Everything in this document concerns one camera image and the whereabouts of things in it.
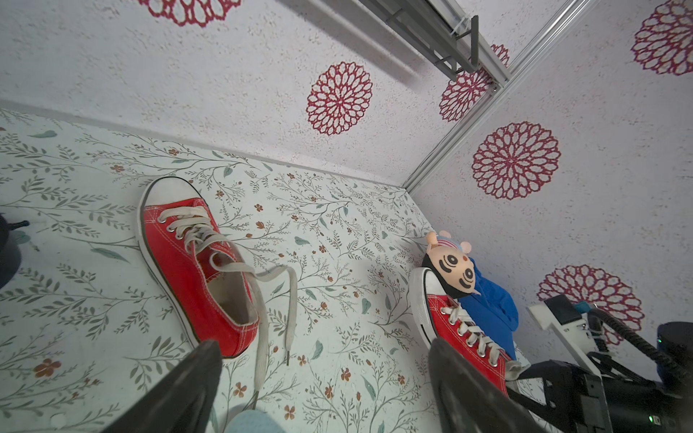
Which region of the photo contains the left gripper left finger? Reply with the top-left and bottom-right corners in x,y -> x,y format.
105,340 -> 222,433

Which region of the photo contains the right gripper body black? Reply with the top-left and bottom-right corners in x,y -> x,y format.
507,360 -> 692,432

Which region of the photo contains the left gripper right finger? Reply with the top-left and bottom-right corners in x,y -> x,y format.
428,338 -> 544,433

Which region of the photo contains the light blue insole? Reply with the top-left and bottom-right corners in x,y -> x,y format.
224,410 -> 286,433

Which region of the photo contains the red canvas sneaker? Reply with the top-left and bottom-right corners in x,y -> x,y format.
134,176 -> 299,392
408,267 -> 524,395

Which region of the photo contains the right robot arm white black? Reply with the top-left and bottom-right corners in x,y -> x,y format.
509,321 -> 692,432

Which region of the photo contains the blue cap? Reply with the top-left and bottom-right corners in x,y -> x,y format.
458,261 -> 519,360

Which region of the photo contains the plush doll head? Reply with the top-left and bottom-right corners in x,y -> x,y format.
422,231 -> 481,299

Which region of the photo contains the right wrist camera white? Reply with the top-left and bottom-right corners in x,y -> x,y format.
528,294 -> 601,376

